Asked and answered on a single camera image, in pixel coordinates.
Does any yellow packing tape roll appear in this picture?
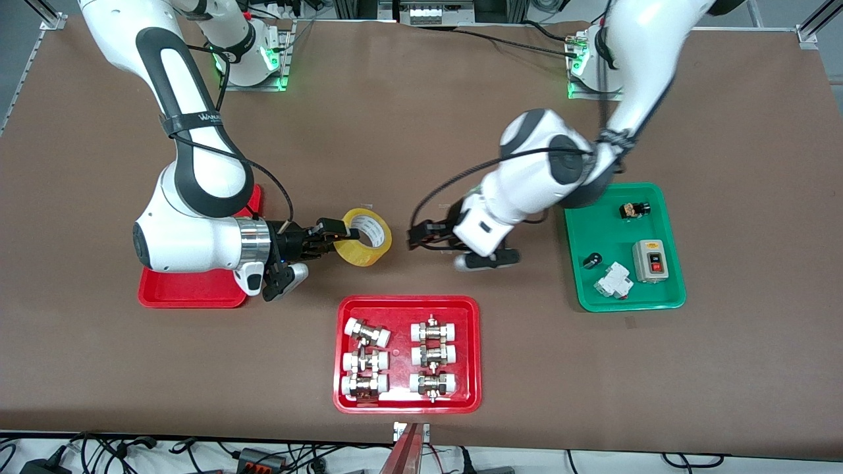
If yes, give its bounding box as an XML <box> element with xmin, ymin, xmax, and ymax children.
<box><xmin>333</xmin><ymin>207</ymin><xmax>393</xmax><ymax>267</ymax></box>

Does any plain red plastic tray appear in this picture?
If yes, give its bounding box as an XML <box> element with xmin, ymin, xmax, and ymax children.
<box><xmin>137</xmin><ymin>183</ymin><xmax>264</xmax><ymax>309</ymax></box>

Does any red plastic fittings tray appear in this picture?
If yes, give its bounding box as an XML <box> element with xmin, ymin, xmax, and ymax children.
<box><xmin>333</xmin><ymin>295</ymin><xmax>482</xmax><ymax>415</ymax></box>

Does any green plastic tray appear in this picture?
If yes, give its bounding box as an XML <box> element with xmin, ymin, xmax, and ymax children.
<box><xmin>562</xmin><ymin>182</ymin><xmax>687</xmax><ymax>313</ymax></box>

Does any white-capped brass pipe fitting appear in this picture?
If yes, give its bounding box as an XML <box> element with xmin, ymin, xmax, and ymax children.
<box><xmin>410</xmin><ymin>316</ymin><xmax>460</xmax><ymax>343</ymax></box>
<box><xmin>340</xmin><ymin>373</ymin><xmax>389</xmax><ymax>401</ymax></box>
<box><xmin>408</xmin><ymin>370</ymin><xmax>458</xmax><ymax>402</ymax></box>
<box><xmin>344</xmin><ymin>317</ymin><xmax>391</xmax><ymax>348</ymax></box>
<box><xmin>410</xmin><ymin>342</ymin><xmax>458</xmax><ymax>368</ymax></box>
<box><xmin>342</xmin><ymin>349</ymin><xmax>390</xmax><ymax>373</ymax></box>

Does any white circuit breaker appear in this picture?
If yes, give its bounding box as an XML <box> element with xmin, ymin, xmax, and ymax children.
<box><xmin>593</xmin><ymin>261</ymin><xmax>635</xmax><ymax>300</ymax></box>

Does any reddish metal bar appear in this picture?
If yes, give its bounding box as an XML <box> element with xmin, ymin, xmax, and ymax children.
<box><xmin>379</xmin><ymin>423</ymin><xmax>422</xmax><ymax>474</ymax></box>

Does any black orange connector box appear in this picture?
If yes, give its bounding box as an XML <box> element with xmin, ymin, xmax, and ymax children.
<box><xmin>236</xmin><ymin>448</ymin><xmax>288</xmax><ymax>472</ymax></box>

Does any black floor plug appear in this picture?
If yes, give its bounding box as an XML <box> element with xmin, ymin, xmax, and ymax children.
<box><xmin>458</xmin><ymin>446</ymin><xmax>516</xmax><ymax>474</ymax></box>

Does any black power adapter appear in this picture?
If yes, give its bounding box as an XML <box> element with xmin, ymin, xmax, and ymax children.
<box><xmin>18</xmin><ymin>458</ymin><xmax>72</xmax><ymax>474</ymax></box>

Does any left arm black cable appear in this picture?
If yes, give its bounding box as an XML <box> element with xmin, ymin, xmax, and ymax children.
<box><xmin>408</xmin><ymin>146</ymin><xmax>623</xmax><ymax>231</ymax></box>

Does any right arm black strap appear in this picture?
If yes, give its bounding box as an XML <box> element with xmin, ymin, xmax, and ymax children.
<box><xmin>163</xmin><ymin>112</ymin><xmax>225</xmax><ymax>140</ymax></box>

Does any arm black strap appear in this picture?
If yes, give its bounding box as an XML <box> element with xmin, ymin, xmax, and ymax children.
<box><xmin>596</xmin><ymin>128</ymin><xmax>634</xmax><ymax>157</ymax></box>
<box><xmin>163</xmin><ymin>112</ymin><xmax>225</xmax><ymax>140</ymax></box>

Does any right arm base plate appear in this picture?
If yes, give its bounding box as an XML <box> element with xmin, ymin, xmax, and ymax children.
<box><xmin>219</xmin><ymin>20</ymin><xmax>294</xmax><ymax>92</ymax></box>

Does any left arm black strap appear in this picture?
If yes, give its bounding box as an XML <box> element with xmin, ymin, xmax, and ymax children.
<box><xmin>596</xmin><ymin>128</ymin><xmax>634</xmax><ymax>157</ymax></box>

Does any silver metal bracket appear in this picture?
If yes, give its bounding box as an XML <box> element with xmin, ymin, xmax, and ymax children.
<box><xmin>393</xmin><ymin>421</ymin><xmax>430</xmax><ymax>443</ymax></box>

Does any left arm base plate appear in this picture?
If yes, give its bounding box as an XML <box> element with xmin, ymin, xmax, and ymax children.
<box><xmin>568</xmin><ymin>30</ymin><xmax>623</xmax><ymax>101</ymax></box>

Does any black base cable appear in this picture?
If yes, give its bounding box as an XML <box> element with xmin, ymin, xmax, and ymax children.
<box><xmin>524</xmin><ymin>18</ymin><xmax>580</xmax><ymax>41</ymax></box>
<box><xmin>453</xmin><ymin>28</ymin><xmax>584</xmax><ymax>52</ymax></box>

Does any grey push-button switch box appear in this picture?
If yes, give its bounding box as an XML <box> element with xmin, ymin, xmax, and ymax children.
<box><xmin>632</xmin><ymin>239</ymin><xmax>676</xmax><ymax>284</ymax></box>

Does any black cable with plug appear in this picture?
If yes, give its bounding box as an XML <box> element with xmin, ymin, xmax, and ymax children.
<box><xmin>69</xmin><ymin>431</ymin><xmax>159</xmax><ymax>465</ymax></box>

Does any aluminium frame rail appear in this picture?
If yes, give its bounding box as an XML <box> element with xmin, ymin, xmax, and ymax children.
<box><xmin>797</xmin><ymin>0</ymin><xmax>843</xmax><ymax>47</ymax></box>
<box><xmin>0</xmin><ymin>0</ymin><xmax>67</xmax><ymax>132</ymax></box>

